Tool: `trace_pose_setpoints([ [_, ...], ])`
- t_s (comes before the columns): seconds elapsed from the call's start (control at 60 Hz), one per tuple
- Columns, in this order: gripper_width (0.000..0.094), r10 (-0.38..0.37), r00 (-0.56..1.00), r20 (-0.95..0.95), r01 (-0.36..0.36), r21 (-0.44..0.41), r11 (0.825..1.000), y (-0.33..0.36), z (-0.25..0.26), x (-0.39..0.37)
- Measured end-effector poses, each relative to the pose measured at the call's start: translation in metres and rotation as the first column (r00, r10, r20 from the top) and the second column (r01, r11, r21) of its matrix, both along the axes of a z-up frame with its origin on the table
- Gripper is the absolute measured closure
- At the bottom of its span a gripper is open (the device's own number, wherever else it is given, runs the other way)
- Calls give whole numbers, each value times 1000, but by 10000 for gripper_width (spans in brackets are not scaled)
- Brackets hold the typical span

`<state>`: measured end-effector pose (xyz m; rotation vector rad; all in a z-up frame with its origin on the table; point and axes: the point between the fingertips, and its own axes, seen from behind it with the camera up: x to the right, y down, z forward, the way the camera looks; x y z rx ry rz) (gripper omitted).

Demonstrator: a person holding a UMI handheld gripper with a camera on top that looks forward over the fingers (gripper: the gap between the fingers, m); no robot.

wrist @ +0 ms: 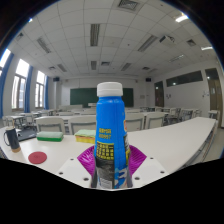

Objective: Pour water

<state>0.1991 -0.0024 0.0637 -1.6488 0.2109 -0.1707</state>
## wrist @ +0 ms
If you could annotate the blue curtain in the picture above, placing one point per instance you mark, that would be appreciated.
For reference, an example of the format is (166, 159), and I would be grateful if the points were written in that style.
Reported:
(6, 86)
(28, 88)
(46, 93)

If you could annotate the ceiling air vents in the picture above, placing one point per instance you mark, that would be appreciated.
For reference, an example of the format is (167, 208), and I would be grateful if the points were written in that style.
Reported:
(128, 4)

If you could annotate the dark blue mug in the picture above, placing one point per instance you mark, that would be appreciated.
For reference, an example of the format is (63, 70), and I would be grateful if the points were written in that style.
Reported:
(13, 138)

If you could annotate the black wall speaker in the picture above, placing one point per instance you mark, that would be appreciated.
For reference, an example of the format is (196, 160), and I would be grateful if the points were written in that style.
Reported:
(56, 79)
(148, 79)

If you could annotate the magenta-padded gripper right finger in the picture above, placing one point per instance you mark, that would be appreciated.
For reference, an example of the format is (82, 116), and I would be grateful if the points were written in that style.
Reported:
(150, 170)

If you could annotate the dark high wall window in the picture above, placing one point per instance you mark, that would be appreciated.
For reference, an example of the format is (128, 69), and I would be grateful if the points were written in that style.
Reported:
(185, 78)

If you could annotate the tall classroom window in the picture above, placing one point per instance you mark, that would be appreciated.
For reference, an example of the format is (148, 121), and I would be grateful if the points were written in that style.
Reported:
(20, 83)
(4, 58)
(40, 88)

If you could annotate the flat round red coaster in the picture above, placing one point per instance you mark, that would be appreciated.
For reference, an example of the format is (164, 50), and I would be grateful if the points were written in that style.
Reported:
(37, 157)

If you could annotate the black laptop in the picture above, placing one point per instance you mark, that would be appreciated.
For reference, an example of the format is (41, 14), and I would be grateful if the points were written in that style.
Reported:
(26, 134)

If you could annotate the blue white-capped drink bottle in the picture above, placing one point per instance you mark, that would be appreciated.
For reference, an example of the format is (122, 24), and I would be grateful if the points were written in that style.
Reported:
(110, 116)

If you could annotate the ceiling lights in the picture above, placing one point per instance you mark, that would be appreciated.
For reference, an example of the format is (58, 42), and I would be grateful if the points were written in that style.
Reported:
(94, 35)

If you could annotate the brown classroom door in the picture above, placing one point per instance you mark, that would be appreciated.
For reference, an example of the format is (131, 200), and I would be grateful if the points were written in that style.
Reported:
(159, 95)
(214, 93)

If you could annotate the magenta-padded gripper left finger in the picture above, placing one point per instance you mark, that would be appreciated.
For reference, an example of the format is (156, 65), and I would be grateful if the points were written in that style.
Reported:
(71, 170)

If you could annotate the green chalkboard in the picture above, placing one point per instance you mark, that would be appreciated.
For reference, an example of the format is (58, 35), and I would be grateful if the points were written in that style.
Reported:
(83, 96)

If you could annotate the classroom desks and chairs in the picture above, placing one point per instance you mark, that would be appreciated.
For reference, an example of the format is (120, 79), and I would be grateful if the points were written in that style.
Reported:
(50, 124)

